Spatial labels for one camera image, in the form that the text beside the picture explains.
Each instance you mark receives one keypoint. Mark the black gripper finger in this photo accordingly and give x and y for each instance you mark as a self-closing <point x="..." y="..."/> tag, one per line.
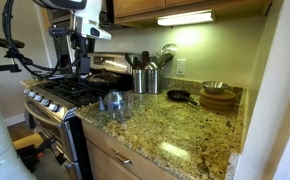
<point x="66" y="64"/>
<point x="85" y="66"/>

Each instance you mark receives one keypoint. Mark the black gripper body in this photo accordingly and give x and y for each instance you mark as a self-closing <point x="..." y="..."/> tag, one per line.
<point x="81" y="45"/>

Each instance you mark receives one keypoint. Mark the grey food processor blade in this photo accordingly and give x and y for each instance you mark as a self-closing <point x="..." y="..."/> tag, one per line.
<point x="101" y="104"/>

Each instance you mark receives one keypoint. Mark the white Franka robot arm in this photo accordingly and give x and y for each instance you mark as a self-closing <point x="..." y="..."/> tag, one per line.
<point x="88" y="16"/>

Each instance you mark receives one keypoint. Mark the clear food processor bowl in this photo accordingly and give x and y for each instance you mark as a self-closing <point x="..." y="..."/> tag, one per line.
<point x="125" y="111"/>

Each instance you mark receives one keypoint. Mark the steel pan lid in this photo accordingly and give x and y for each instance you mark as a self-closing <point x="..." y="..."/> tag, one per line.
<point x="103" y="76"/>

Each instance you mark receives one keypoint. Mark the stainless steel gas stove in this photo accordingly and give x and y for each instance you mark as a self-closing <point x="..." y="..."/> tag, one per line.
<point x="71" y="91"/>

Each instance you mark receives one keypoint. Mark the dark range hood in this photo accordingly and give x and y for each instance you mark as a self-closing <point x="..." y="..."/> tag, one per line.
<point x="106" y="13"/>

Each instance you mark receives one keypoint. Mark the silver stove knob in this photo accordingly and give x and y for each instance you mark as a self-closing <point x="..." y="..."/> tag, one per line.
<point x="53" y="107"/>
<point x="32" y="94"/>
<point x="26" y="91"/>
<point x="45" y="102"/>
<point x="38" y="98"/>

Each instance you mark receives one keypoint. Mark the black plastic spatula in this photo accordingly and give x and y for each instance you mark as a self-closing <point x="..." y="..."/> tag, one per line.
<point x="129" y="61"/>

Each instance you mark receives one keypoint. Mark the perforated steel utensil holder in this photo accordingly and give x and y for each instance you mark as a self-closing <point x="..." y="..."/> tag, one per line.
<point x="154" y="81"/>
<point x="140" y="81"/>

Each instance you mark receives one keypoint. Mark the dark wooden spatula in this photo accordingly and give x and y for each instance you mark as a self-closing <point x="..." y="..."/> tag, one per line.
<point x="145" y="58"/>

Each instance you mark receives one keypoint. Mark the shiny steel whisk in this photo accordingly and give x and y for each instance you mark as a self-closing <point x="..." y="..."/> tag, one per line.
<point x="168" y="50"/>

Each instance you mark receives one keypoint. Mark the yellow block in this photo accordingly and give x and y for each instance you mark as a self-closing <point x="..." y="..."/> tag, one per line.
<point x="26" y="140"/>

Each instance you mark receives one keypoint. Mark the black orange clamp tool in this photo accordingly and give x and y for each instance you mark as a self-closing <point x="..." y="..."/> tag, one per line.
<point x="35" y="153"/>

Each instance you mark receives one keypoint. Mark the light wooden base cabinet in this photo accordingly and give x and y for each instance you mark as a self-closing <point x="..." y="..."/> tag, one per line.
<point x="101" y="160"/>

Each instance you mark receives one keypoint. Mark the small black skillet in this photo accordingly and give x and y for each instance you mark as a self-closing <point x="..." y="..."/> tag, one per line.
<point x="178" y="96"/>

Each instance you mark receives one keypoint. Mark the under-cabinet light bar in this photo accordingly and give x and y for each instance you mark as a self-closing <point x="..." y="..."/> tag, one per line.
<point x="186" y="18"/>

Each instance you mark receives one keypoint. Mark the small steel bowl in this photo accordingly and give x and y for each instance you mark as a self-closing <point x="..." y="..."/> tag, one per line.
<point x="215" y="87"/>

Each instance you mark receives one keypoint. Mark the round wooden plate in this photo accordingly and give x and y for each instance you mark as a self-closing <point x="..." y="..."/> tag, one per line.
<point x="216" y="106"/>
<point x="218" y="96"/>

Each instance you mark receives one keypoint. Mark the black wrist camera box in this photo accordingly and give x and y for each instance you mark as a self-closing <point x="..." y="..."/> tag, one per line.
<point x="58" y="32"/>

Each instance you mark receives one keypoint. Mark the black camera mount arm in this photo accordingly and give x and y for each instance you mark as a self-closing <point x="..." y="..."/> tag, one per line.
<point x="10" y="43"/>
<point x="3" y="68"/>

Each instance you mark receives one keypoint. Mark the wooden wall cabinet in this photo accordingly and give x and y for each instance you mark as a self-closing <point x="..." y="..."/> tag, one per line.
<point x="141" y="6"/>

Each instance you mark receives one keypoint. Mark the white wall outlet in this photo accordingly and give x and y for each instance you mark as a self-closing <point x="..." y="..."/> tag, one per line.
<point x="180" y="67"/>

